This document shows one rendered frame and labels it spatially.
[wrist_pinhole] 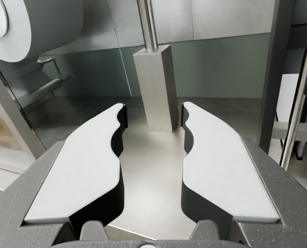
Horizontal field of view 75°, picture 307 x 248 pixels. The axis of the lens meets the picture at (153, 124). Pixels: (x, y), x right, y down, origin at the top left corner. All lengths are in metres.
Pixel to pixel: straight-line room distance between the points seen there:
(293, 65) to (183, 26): 0.51
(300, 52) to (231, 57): 0.46
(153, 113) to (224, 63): 0.34
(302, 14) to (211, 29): 0.47
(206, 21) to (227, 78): 0.23
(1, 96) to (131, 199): 0.38
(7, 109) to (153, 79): 0.38
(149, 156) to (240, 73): 0.47
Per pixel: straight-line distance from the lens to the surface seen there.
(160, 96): 0.63
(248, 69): 0.84
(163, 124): 0.68
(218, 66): 0.84
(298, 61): 0.39
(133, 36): 0.91
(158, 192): 0.51
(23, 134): 0.60
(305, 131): 0.43
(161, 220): 0.47
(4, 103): 0.57
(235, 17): 0.80
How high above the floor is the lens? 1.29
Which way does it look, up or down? 31 degrees down
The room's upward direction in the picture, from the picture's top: 11 degrees counter-clockwise
